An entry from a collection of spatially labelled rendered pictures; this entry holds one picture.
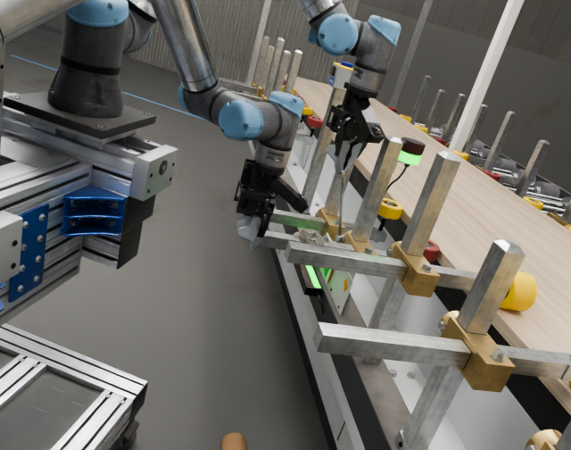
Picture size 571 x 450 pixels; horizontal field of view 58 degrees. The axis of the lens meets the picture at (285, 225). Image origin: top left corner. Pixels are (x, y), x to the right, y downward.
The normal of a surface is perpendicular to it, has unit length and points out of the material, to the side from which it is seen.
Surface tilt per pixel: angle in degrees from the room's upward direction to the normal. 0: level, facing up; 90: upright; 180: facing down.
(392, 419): 0
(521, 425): 90
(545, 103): 90
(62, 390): 0
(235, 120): 89
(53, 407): 0
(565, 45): 90
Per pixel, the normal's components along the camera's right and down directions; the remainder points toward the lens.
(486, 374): 0.16, 0.43
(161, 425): 0.26, -0.89
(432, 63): -0.24, 0.33
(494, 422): -0.95, -0.17
